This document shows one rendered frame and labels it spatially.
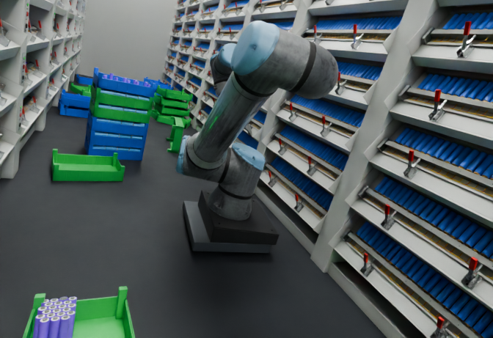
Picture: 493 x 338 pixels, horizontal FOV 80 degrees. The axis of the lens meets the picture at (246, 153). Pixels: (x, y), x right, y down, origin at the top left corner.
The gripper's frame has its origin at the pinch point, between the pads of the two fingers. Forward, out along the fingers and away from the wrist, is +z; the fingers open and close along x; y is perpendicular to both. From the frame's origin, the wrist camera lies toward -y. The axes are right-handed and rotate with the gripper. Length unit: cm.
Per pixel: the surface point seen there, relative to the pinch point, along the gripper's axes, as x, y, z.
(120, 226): 51, 4, 26
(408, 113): -47, -45, 4
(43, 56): 84, 73, -71
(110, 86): 49, 49, -42
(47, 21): 77, 66, -87
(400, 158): -44, -41, 18
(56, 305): 61, -41, 34
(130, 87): 40, 51, -41
